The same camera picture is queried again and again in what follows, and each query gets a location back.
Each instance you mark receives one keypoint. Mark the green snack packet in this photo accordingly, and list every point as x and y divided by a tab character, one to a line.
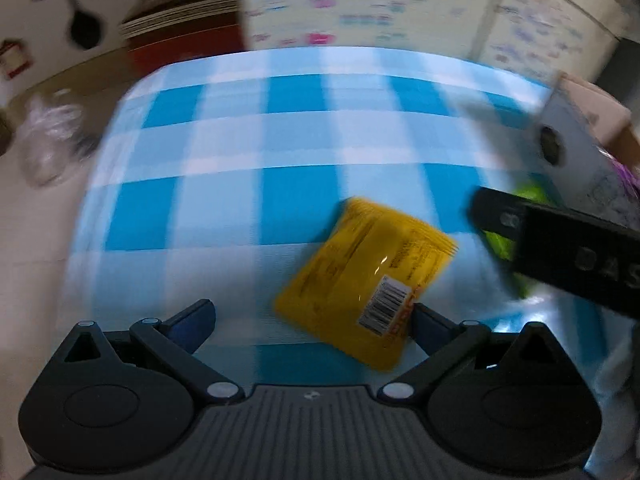
500	245

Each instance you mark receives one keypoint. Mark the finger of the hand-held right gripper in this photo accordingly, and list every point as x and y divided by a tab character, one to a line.
497	215

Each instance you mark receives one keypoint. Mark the purple snack packet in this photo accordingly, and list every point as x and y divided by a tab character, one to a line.
627	172

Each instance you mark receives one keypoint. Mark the red frame wall sticker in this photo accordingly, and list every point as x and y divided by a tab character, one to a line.
14	60

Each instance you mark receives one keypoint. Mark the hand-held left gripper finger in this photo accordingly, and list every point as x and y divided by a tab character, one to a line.
192	322

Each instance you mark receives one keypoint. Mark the blue checked tablecloth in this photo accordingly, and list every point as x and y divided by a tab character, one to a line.
280	160

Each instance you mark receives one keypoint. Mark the clear plastic bag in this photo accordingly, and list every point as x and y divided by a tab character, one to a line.
50	135

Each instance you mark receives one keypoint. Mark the black ladle wall sticker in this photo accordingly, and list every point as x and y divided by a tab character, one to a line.
82	25

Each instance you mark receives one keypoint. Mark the yellow snack packet with barcode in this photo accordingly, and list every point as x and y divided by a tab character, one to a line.
360	280

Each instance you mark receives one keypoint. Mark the cream cabinet with stickers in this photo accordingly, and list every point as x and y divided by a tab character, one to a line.
425	5

